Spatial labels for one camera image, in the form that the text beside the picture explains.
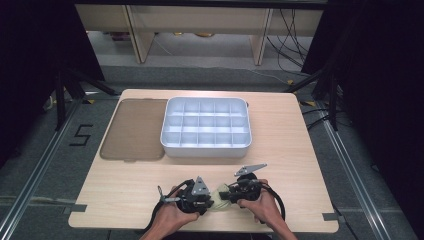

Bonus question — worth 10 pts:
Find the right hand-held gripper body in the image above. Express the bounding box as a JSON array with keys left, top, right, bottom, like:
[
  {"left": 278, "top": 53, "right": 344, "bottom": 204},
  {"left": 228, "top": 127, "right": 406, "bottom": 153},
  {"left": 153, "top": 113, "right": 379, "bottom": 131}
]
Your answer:
[{"left": 227, "top": 162, "right": 268, "bottom": 205}]

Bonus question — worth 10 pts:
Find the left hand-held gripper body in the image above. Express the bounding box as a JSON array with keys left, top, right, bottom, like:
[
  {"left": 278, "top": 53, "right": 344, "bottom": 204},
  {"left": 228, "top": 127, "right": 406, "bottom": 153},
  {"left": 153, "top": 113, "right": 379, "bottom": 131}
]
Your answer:
[{"left": 175, "top": 176, "right": 215, "bottom": 216}]

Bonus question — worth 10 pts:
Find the light green ankle sock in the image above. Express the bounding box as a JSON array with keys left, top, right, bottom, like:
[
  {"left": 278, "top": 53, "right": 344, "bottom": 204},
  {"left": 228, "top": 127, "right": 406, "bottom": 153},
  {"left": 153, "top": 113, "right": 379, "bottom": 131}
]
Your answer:
[{"left": 207, "top": 182, "right": 235, "bottom": 212}]

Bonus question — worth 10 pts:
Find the person's right hand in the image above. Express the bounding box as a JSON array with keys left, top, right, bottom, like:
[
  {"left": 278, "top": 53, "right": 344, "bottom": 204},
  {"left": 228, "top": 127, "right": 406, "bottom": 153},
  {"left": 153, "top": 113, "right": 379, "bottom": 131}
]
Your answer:
[{"left": 237, "top": 179, "right": 285, "bottom": 231}]

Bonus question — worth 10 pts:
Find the person's left hand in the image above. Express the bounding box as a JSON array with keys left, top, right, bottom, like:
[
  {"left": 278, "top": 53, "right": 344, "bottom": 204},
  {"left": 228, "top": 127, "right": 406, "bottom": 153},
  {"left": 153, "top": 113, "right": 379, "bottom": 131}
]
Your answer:
[{"left": 149, "top": 187, "right": 201, "bottom": 238}]

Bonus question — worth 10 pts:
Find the white divided storage box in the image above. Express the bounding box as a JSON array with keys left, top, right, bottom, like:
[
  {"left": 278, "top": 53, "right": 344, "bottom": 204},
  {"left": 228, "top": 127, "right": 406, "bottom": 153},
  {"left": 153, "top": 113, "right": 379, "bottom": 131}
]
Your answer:
[{"left": 159, "top": 96, "right": 253, "bottom": 159}]

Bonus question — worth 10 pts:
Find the brown translucent box lid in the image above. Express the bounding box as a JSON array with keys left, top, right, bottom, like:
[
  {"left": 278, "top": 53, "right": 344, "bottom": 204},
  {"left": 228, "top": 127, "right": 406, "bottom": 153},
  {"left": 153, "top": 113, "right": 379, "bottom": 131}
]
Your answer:
[{"left": 99, "top": 98, "right": 169, "bottom": 163}]

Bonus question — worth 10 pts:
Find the black metal stand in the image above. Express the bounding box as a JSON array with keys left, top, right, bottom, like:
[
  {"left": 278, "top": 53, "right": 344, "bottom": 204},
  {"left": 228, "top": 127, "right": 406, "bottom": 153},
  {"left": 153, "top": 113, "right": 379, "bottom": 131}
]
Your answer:
[
  {"left": 53, "top": 65, "right": 120, "bottom": 132},
  {"left": 282, "top": 65, "right": 342, "bottom": 132}
]

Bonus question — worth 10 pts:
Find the dark curtain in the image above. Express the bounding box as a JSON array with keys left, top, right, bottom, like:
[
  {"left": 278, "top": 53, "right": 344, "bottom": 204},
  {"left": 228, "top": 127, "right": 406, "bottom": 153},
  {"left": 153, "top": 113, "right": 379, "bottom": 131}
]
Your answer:
[
  {"left": 301, "top": 0, "right": 424, "bottom": 231},
  {"left": 0, "top": 0, "right": 105, "bottom": 168}
]

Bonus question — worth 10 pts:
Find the beige wooden desk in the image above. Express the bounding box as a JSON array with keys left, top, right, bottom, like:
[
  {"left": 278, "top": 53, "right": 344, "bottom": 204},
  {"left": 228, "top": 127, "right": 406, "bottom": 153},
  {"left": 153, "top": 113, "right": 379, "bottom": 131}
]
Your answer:
[{"left": 72, "top": 3, "right": 316, "bottom": 67}]

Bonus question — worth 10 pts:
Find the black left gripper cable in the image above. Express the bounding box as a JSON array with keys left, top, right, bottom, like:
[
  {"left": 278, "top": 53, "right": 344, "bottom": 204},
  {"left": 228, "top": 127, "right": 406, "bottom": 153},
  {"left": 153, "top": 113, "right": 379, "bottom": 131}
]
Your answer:
[{"left": 145, "top": 179, "right": 196, "bottom": 232}]

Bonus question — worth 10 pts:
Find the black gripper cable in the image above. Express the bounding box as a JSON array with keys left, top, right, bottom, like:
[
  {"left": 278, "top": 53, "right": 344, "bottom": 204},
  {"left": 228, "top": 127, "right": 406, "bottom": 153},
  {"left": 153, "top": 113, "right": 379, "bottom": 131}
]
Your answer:
[
  {"left": 145, "top": 179, "right": 196, "bottom": 232},
  {"left": 258, "top": 182, "right": 287, "bottom": 224}
]

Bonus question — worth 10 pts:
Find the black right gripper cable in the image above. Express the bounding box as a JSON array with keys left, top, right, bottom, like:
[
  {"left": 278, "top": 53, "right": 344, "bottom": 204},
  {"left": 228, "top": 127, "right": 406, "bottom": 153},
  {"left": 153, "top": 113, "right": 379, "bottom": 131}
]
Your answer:
[{"left": 258, "top": 182, "right": 287, "bottom": 224}]

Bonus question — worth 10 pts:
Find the black floor cable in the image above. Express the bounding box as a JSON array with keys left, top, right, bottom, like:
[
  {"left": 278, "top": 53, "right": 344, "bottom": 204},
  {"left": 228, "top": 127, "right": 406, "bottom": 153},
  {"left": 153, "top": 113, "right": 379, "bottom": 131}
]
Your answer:
[{"left": 301, "top": 105, "right": 352, "bottom": 132}]

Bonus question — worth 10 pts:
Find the aluminium floor rail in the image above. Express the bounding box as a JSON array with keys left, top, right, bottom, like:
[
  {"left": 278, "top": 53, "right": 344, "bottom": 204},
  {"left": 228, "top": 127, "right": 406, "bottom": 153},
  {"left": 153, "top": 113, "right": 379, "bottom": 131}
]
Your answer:
[
  {"left": 315, "top": 101, "right": 392, "bottom": 240},
  {"left": 0, "top": 96, "right": 88, "bottom": 240}
]

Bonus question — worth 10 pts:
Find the bundle of black cables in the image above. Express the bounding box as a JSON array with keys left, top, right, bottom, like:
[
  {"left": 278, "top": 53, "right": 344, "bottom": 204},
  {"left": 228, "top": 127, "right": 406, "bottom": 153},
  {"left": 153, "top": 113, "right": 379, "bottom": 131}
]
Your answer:
[{"left": 265, "top": 8, "right": 312, "bottom": 77}]

